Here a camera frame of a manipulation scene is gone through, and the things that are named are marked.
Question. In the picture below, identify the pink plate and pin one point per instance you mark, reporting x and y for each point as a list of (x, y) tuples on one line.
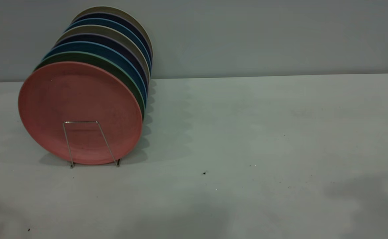
[(78, 103)]

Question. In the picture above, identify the beige plate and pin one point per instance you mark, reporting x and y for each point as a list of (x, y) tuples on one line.
[(104, 30), (114, 9)]

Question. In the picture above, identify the green plate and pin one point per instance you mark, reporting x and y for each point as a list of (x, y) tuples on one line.
[(94, 59)]

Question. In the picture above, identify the blue plate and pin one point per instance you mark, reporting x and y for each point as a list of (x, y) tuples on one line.
[(104, 49), (111, 22)]

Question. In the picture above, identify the purple plate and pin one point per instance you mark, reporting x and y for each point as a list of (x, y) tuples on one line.
[(104, 39), (114, 16)]

